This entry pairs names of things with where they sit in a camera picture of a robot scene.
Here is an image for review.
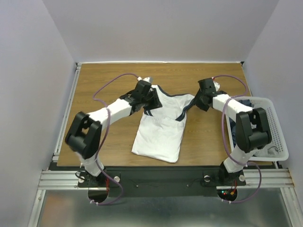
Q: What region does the white graphic tank top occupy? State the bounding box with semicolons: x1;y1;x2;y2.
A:
132;85;194;163

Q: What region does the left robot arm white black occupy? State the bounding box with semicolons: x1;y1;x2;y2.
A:
65;77;162;186

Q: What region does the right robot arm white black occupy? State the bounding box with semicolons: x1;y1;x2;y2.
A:
194;78;272;184

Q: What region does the navy blue tank top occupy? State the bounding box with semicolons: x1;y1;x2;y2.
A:
229;99;254;147

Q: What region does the grey tank top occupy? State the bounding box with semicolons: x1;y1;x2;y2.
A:
254;146;279;157

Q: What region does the white plastic laundry basket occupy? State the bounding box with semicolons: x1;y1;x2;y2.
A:
223;96;289;164

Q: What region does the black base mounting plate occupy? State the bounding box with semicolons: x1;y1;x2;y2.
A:
75;166;246;200

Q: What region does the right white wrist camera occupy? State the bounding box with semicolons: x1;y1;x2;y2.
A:
212;77;220;91

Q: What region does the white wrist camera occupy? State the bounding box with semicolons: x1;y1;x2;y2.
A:
212;77;220;91
137;77;153;83

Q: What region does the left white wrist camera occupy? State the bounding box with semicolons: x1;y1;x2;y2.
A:
137;77;153;83

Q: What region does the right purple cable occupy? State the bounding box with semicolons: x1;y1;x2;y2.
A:
212;75;262;204

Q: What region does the purple cable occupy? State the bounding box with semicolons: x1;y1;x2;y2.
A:
92;73;125;206
212;75;262;204

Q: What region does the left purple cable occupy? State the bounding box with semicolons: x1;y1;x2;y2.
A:
92;73;125;206

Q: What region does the aluminium frame rail front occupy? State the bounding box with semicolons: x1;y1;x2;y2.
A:
38;169;294;190

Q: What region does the aluminium frame rail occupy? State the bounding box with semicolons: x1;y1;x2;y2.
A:
52;62;82;162
38;169;294;190

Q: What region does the aluminium frame rail left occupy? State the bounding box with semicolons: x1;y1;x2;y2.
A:
52;62;82;162

